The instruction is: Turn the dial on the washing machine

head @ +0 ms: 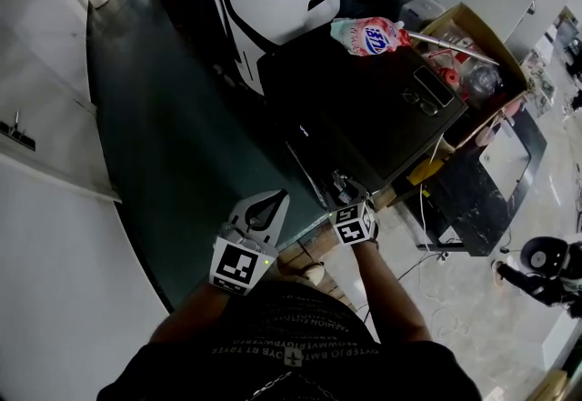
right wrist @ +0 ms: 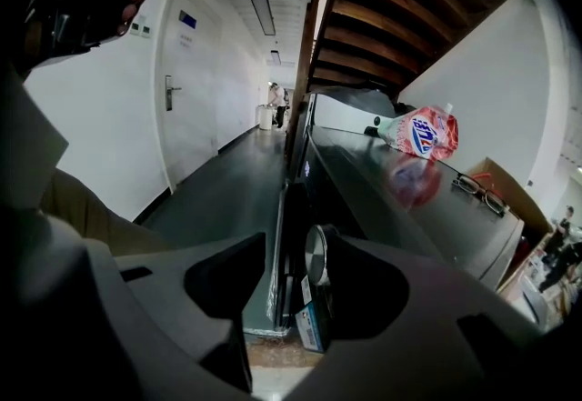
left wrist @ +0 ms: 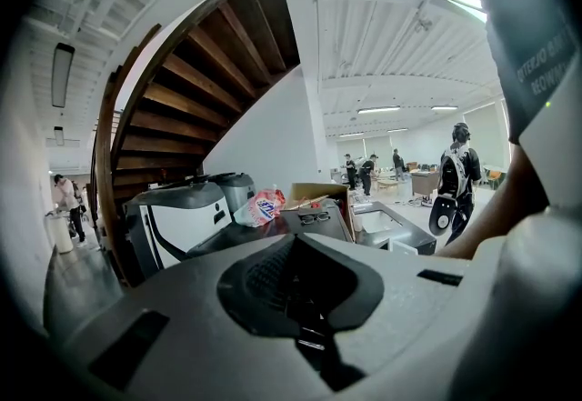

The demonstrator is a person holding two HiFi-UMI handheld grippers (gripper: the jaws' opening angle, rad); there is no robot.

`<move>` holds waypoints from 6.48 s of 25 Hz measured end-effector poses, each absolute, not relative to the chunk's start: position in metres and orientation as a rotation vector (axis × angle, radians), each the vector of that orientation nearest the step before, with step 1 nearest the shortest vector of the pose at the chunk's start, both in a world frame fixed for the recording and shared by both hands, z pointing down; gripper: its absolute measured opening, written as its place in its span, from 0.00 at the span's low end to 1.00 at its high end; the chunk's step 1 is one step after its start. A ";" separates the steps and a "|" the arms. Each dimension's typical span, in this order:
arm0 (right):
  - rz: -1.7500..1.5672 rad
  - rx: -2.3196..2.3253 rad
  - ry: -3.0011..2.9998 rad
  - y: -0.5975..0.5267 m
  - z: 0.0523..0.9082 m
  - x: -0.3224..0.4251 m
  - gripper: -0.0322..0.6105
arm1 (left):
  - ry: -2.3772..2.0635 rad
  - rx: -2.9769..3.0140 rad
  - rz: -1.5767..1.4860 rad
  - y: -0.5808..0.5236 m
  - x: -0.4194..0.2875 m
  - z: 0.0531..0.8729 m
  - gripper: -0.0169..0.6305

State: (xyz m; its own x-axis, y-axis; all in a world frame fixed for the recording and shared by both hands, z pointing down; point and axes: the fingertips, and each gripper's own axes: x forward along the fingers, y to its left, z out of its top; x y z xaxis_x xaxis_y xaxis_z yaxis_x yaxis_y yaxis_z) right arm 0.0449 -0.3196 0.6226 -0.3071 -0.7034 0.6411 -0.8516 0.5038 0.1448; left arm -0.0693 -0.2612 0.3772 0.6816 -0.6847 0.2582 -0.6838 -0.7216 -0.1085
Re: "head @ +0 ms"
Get wooden slat platform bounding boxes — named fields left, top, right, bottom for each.
left=276, top=187, right=397, bottom=315

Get white door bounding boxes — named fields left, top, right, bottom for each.
left=0, top=66, right=122, bottom=206

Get thin white cable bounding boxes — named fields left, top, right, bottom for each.
left=416, top=137, right=445, bottom=251

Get black rimmed eyeglasses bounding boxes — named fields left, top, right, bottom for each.
left=401, top=88, right=440, bottom=118

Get yellow paper tag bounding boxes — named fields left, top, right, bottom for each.
left=406, top=157, right=445, bottom=187

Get black marble sink table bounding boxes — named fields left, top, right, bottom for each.
left=390, top=110, right=549, bottom=257

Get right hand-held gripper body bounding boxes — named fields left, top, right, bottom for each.
left=327, top=203, right=380, bottom=247

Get brown cardboard box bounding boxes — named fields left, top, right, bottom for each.
left=417, top=2, right=531, bottom=151

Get red plastic cap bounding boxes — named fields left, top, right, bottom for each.
left=436, top=64, right=463, bottom=87

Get clear plastic bottle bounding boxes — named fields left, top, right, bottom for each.
left=461, top=62, right=506, bottom=110

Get person's left forearm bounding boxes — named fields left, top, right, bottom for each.
left=149, top=283, right=238, bottom=344

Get black printed t-shirt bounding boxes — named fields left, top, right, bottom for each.
left=97, top=280, right=484, bottom=401

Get white and black service robot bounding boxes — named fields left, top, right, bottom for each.
left=190, top=0, right=343, bottom=96

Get black flat rectangular case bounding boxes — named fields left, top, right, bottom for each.
left=412, top=65, right=457, bottom=109

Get silver door handle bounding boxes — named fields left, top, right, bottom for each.
left=0, top=110, right=38, bottom=153

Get silver chain necklace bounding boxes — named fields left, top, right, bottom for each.
left=245, top=346, right=340, bottom=401

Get pink plastic item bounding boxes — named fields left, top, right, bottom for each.
left=475, top=98, right=525, bottom=146

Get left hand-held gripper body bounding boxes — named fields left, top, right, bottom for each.
left=208, top=222, right=280, bottom=296

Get silver metal rod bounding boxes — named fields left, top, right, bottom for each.
left=406, top=29, right=502, bottom=67

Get person's right forearm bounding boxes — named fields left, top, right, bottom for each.
left=352, top=239, right=434, bottom=344

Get person's left shoe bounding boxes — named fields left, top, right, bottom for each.
left=302, top=261, right=327, bottom=286

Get pink detergent refill pouch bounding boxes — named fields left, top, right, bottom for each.
left=330, top=15, right=412, bottom=58

